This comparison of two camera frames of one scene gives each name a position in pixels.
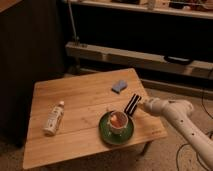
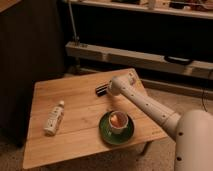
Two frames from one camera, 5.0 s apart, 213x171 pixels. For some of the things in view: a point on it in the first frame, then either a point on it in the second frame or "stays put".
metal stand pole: [76, 39] stays put
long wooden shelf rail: [110, 54] stays put
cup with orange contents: [118, 122] stays put
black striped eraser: [131, 106] → [101, 91]
